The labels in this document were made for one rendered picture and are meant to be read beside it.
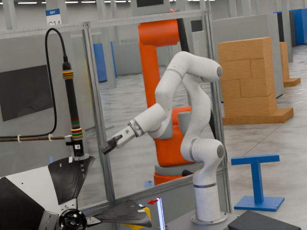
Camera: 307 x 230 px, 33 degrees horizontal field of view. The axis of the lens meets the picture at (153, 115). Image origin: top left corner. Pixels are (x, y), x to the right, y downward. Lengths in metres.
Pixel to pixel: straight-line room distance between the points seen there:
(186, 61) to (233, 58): 7.68
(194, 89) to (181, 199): 0.99
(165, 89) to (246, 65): 7.72
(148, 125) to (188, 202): 1.22
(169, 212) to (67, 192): 1.16
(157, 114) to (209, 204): 0.61
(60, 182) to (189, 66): 0.81
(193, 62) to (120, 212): 0.79
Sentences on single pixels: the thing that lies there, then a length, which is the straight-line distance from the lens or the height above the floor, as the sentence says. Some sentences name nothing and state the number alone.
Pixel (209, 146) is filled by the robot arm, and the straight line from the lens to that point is 2.53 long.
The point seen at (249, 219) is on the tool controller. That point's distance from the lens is 1.91.
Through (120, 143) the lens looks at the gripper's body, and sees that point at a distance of 2.25.
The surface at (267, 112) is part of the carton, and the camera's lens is 10.05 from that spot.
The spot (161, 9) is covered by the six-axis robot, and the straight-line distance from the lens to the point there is 5.96.
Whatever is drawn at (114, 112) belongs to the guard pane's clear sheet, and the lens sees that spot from 3.05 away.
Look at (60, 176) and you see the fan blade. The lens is 2.38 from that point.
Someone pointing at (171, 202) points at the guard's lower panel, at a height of 0.87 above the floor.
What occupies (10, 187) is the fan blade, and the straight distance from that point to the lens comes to 2.23.
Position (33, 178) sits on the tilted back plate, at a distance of 2.57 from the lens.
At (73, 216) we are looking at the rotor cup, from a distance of 2.20.
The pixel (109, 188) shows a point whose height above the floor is 1.08.
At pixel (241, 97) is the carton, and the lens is 10.19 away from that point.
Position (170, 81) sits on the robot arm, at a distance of 2.38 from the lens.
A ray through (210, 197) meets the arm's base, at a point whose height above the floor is 1.10.
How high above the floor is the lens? 1.94
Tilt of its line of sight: 9 degrees down
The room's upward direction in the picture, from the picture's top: 7 degrees counter-clockwise
